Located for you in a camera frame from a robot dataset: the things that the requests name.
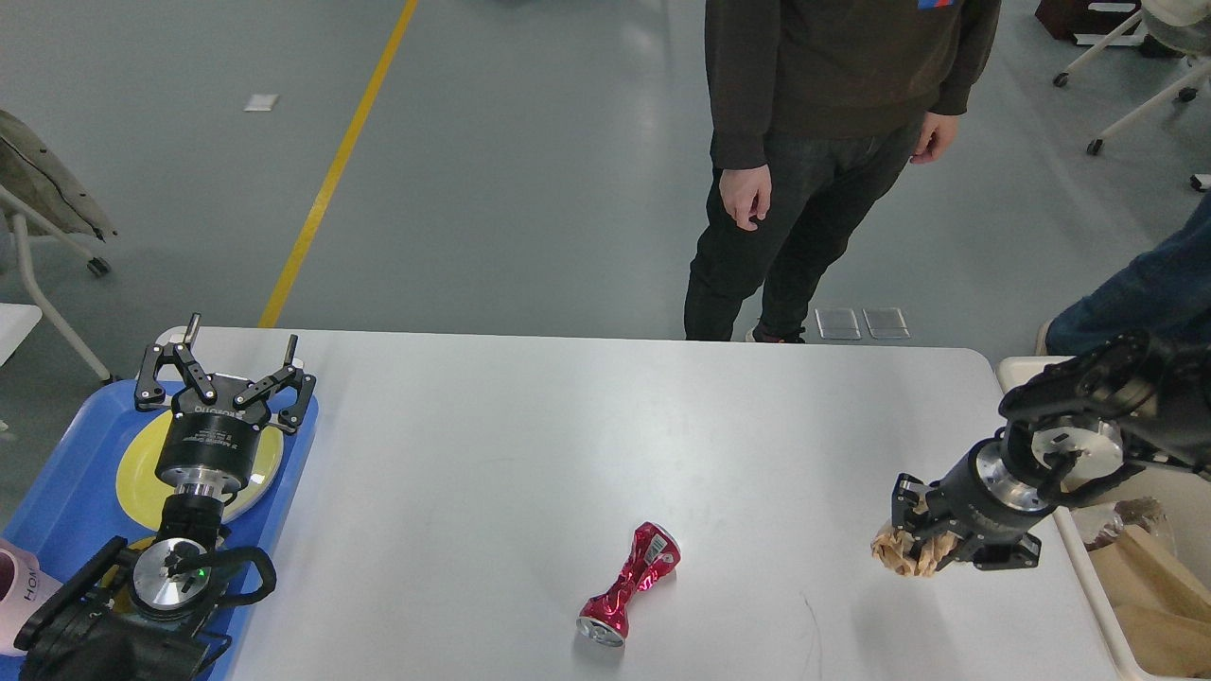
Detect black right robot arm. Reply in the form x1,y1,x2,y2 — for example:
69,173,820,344
872,331,1210,577

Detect blue plastic tray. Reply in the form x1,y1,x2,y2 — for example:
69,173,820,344
0,379,318,681

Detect foil sheet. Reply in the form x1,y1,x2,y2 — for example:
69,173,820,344
1072,497,1178,555

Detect crushed red can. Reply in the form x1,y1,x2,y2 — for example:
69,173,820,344
576,521,682,648

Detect white chair base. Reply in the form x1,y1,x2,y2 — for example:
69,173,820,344
1052,0,1211,194

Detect yellow plastic plate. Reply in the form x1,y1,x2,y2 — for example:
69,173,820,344
116,412,285,486

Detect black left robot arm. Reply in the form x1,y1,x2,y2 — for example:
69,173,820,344
2,316,317,680

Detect person in blue jeans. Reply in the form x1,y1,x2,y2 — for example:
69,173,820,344
1034,193,1210,355

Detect chair with olive jacket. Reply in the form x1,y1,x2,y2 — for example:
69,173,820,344
1,111,117,384

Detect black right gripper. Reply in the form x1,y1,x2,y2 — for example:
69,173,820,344
891,437,1056,570

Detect brown paper ball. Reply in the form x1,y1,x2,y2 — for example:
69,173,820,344
869,522,960,578

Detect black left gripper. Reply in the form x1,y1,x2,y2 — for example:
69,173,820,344
134,316,317,498

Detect person's other hand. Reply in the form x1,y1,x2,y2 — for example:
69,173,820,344
909,111,962,165

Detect brown paper bag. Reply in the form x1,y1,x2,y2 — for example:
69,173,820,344
1069,477,1211,680

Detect beige plastic bin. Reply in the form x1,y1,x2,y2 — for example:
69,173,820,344
997,356,1211,681

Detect person's hand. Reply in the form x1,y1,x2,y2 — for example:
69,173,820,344
718,165,773,231

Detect person in black clothes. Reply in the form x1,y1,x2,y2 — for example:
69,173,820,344
683,1,1001,343

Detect pink HOME mug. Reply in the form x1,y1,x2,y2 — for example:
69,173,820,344
1,538,63,656

